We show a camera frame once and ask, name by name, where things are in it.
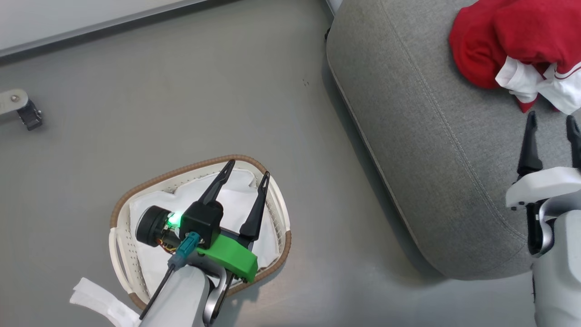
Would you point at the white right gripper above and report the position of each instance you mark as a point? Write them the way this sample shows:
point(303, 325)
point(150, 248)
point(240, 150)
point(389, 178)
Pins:
point(542, 186)

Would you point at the grey partition bottom rail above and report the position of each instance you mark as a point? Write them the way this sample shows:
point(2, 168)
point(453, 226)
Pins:
point(91, 27)

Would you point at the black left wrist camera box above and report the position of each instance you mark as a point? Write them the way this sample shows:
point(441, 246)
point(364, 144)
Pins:
point(202, 222)

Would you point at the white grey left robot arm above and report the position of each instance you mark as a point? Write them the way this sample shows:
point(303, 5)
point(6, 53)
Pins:
point(181, 299)

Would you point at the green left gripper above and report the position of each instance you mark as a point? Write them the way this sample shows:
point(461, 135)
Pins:
point(229, 256)

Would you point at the white laundry basket brown rim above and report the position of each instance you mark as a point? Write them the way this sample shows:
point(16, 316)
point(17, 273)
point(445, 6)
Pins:
point(136, 213)

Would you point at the teal left camera connector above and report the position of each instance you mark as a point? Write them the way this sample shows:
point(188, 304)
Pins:
point(185, 250)

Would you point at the grey fabric sofa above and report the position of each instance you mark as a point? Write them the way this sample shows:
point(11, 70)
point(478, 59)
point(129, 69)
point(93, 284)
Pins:
point(435, 150)

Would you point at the red and white garment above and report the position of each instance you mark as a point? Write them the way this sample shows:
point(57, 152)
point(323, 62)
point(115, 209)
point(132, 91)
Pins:
point(513, 41)

